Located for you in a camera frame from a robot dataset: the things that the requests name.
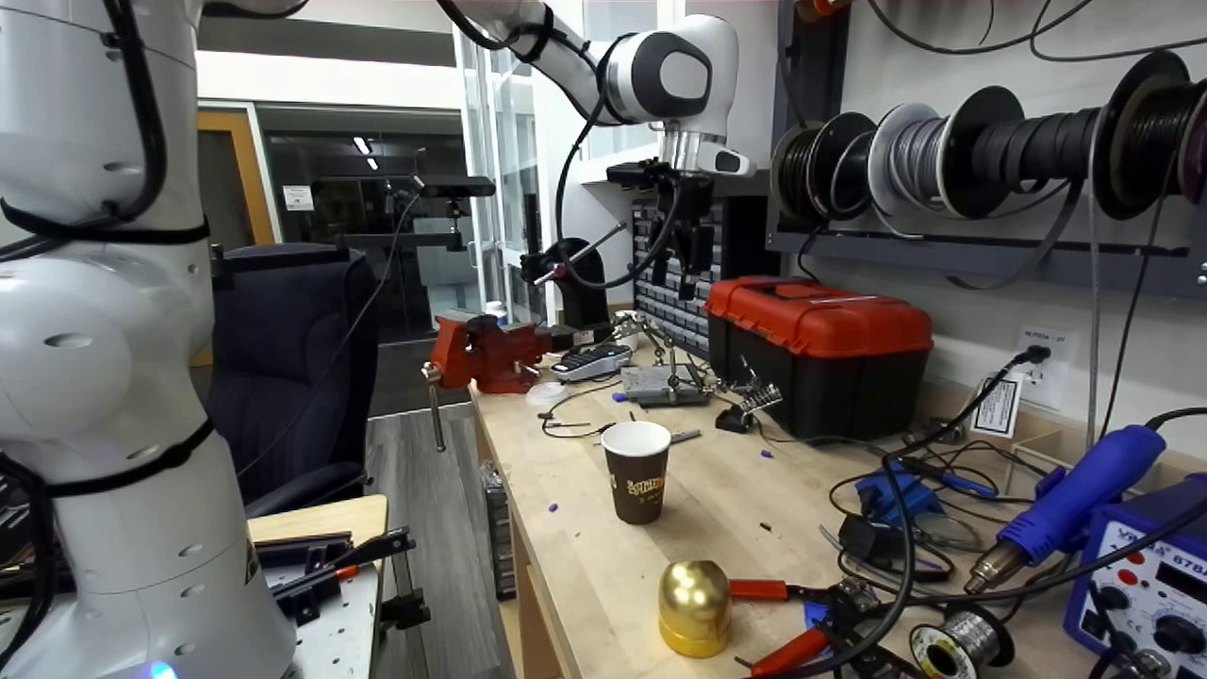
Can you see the blue hot air gun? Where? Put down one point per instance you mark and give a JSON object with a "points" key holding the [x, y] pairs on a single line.
{"points": [[1081, 492]]}

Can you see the black power adapter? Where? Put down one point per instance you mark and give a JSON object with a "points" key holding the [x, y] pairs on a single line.
{"points": [[862, 539]]}

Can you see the blue plastic connector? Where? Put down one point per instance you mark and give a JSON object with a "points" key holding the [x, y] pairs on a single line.
{"points": [[894, 492]]}

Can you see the black stand device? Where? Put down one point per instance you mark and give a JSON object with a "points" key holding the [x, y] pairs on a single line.
{"points": [[584, 287]]}

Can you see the red black toolbox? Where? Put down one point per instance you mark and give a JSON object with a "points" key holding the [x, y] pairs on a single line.
{"points": [[823, 352]]}

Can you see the grey spool rack shelf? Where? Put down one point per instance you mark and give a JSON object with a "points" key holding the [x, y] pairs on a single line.
{"points": [[982, 258]]}

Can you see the black hand tools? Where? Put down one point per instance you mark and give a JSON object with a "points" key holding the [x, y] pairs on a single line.
{"points": [[331, 572]]}

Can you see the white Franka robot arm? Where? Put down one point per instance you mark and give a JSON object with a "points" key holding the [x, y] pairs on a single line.
{"points": [[114, 378]]}

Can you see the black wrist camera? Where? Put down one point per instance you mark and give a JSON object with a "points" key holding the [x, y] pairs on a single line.
{"points": [[661, 174]]}

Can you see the blue soldering station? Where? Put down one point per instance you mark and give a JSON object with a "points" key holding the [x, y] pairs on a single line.
{"points": [[1152, 589]]}

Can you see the helping hands clamp tool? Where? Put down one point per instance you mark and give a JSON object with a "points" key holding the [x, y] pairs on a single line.
{"points": [[750, 409]]}

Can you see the white wall power outlet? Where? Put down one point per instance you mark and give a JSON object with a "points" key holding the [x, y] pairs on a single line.
{"points": [[1038, 352]]}

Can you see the red bench vise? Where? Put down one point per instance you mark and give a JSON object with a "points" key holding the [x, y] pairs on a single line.
{"points": [[483, 355]]}

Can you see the black office chair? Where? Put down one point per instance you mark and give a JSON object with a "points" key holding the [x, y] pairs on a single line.
{"points": [[288, 363]]}

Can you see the wooden door frame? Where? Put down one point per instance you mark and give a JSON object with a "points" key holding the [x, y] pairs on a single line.
{"points": [[246, 174]]}

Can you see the gold dome bell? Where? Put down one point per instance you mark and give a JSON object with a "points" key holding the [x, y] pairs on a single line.
{"points": [[697, 609]]}

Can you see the small parts drawer cabinet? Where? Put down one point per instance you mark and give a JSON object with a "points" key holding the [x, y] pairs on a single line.
{"points": [[645, 295]]}

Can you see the grey flat device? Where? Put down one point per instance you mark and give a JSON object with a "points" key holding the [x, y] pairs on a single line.
{"points": [[590, 367]]}

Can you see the brown paper cup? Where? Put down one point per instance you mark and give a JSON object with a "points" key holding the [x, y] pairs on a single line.
{"points": [[639, 476]]}

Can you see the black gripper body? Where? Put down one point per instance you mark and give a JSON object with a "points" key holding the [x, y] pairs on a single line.
{"points": [[692, 212]]}

